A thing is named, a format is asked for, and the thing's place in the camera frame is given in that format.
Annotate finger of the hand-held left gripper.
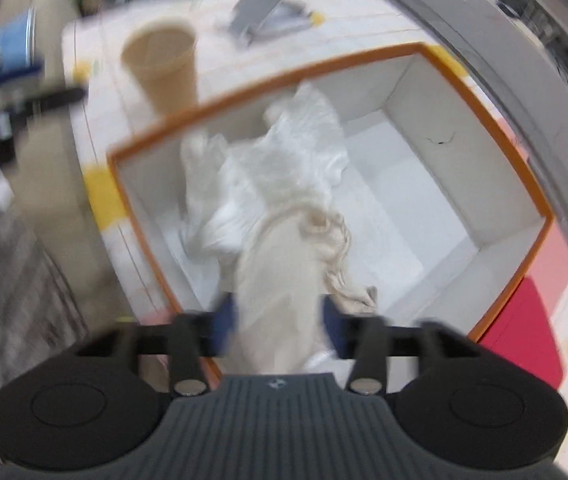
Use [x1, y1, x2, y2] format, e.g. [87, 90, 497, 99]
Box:
[11, 85, 88, 117]

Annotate red notebook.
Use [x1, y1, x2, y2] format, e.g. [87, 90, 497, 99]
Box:
[478, 277, 565, 391]

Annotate grey phone stand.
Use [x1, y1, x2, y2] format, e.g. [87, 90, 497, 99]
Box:
[228, 0, 315, 47]

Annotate brown paper cup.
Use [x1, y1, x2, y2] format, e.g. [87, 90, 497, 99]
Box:
[120, 20, 199, 119]

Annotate white crumpled cloth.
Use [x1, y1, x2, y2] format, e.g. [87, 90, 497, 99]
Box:
[179, 82, 351, 267]

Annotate checked lemon-print tablecloth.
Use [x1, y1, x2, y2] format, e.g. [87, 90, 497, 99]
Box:
[60, 0, 568, 466]

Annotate grey striped cloth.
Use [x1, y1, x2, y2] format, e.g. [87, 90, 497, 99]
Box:
[0, 207, 92, 480]

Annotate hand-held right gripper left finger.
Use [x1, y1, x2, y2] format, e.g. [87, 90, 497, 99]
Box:
[76, 294, 238, 397]

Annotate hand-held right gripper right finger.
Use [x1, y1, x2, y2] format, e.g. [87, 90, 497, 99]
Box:
[320, 294, 480, 395]

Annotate orange-rimmed white box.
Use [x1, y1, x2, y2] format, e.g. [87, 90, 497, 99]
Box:
[106, 42, 555, 377]

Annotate beige drawstring bag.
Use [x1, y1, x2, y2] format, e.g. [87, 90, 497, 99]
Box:
[233, 209, 379, 376]

